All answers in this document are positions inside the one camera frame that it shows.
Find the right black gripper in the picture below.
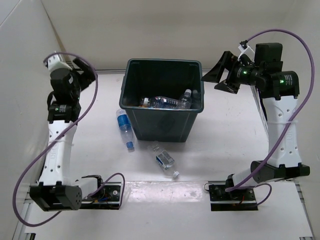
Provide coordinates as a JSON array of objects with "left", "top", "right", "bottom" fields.
[{"left": 200, "top": 51, "right": 263, "bottom": 95}]

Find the large clear bottle fruit label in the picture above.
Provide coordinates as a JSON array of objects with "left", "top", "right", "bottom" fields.
[{"left": 139, "top": 96, "right": 178, "bottom": 109}]

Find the clear bottle blue white label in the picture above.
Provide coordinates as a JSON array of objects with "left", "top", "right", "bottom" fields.
[{"left": 148, "top": 141, "right": 180, "bottom": 179}]

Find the small clear bottle white cap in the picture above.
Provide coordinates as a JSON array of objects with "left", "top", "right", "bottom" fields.
[{"left": 177, "top": 89, "right": 192, "bottom": 109}]

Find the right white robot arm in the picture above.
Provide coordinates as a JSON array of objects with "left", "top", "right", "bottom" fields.
[{"left": 201, "top": 42, "right": 311, "bottom": 200}]

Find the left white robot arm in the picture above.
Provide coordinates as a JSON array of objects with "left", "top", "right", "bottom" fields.
[{"left": 29, "top": 54, "right": 204, "bottom": 212}]

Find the dark green plastic bin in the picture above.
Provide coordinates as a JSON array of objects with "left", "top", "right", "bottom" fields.
[{"left": 119, "top": 58, "right": 204, "bottom": 143}]

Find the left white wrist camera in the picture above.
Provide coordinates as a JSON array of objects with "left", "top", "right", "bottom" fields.
[{"left": 44, "top": 54, "right": 73, "bottom": 73}]

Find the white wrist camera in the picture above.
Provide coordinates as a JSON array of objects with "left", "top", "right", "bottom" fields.
[
  {"left": 44, "top": 54, "right": 73, "bottom": 73},
  {"left": 238, "top": 40, "right": 255, "bottom": 61}
]

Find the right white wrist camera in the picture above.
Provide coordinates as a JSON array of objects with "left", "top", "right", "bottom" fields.
[{"left": 238, "top": 40, "right": 255, "bottom": 61}]

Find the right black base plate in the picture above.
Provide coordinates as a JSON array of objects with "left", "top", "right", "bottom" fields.
[{"left": 203, "top": 182, "right": 273, "bottom": 212}]

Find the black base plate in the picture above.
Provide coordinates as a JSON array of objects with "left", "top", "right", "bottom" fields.
[
  {"left": 203, "top": 182, "right": 273, "bottom": 212},
  {"left": 75, "top": 172, "right": 126, "bottom": 210}
]

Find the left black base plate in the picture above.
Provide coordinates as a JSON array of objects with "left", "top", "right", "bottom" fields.
[{"left": 75, "top": 172, "right": 126, "bottom": 210}]

